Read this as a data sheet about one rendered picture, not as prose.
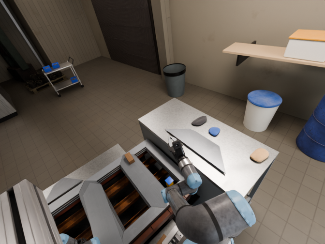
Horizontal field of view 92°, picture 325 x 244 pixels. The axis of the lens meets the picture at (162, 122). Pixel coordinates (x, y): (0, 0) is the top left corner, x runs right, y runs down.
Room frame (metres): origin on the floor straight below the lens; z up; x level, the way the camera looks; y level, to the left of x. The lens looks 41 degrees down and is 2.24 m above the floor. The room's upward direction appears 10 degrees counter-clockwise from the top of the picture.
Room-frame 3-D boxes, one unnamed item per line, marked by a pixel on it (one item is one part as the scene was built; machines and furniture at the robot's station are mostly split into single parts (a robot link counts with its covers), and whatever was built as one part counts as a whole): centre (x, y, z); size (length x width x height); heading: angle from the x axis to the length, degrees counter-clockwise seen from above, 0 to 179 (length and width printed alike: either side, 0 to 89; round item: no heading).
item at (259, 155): (0.71, -0.75, 1.07); 0.16 x 0.10 x 0.04; 112
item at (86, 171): (0.99, 1.05, 0.73); 1.20 x 0.26 x 0.03; 123
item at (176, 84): (3.61, -0.50, 0.34); 0.57 x 0.54 x 0.69; 129
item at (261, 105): (2.02, -1.73, 0.30); 0.50 x 0.50 x 0.61
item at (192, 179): (0.43, -0.11, 1.43); 0.11 x 0.08 x 0.09; 13
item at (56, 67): (4.96, 2.79, 0.44); 0.94 x 0.55 x 0.88; 128
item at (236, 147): (1.10, -0.32, 1.03); 1.30 x 0.60 x 0.04; 33
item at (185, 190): (0.43, -0.09, 1.33); 0.11 x 0.08 x 0.11; 103
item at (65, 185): (0.91, 1.18, 0.77); 0.45 x 0.20 x 0.04; 123
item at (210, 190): (0.94, -0.09, 0.50); 1.30 x 0.04 x 1.01; 33
